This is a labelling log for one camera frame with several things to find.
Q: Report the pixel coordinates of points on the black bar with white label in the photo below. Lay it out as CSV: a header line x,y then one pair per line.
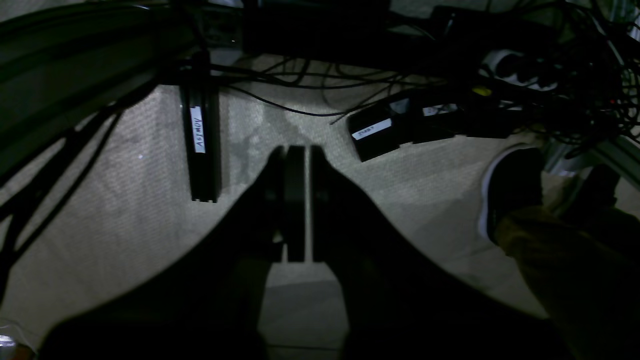
x,y
201,128

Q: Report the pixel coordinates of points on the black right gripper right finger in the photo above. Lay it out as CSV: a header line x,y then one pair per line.
x,y
400,305

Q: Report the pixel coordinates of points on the white power strip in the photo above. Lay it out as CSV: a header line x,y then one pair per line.
x,y
521,70

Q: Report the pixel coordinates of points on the olive trouser leg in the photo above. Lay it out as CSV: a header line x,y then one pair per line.
x,y
589,291

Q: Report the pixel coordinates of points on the black box with white label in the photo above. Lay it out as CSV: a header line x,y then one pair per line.
x,y
380,129

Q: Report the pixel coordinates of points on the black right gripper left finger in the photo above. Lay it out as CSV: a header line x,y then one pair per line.
x,y
207,304

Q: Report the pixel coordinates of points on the black and white shoe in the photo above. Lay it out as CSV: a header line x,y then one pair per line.
x,y
511,182

